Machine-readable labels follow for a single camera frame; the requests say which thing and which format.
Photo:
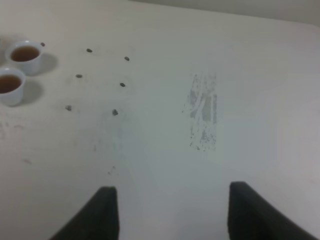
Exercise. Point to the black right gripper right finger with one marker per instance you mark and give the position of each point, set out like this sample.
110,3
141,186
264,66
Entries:
251,217

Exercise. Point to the near light blue teacup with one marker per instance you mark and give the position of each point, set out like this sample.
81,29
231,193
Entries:
12,82

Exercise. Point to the light blue teacup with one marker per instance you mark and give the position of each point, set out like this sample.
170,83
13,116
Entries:
26,56
12,82

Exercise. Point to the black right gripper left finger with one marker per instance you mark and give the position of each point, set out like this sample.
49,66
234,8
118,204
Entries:
97,220

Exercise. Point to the far light blue teacup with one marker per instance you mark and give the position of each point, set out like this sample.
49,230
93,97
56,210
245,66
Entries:
26,56

